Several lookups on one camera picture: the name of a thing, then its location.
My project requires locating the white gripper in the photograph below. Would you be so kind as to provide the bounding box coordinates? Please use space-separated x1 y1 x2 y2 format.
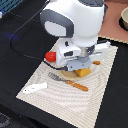
56 39 110 71

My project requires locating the toy bread loaf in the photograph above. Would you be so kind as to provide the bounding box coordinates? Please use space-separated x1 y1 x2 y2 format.
75 68 91 77

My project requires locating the red toy tomato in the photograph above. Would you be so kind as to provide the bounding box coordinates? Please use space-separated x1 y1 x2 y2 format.
45 52 56 62

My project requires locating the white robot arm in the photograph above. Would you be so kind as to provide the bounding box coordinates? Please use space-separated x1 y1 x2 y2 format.
40 0 110 71

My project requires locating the round wooden plate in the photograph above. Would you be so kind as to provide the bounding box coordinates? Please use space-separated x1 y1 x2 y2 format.
60 71 77 79

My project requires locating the woven beige placemat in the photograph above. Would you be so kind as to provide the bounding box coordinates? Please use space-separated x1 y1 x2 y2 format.
17 46 117 128

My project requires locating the beige bowl at edge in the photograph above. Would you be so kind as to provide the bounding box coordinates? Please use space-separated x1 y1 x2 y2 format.
121 7 128 30

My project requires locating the knife with wooden handle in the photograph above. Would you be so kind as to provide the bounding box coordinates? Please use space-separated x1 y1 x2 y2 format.
93 61 100 65

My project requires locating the fork with wooden handle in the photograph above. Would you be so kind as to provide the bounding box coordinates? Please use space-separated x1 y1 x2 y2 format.
48 72 88 91

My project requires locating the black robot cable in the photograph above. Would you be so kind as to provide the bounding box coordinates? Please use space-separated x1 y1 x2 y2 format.
9 0 64 70

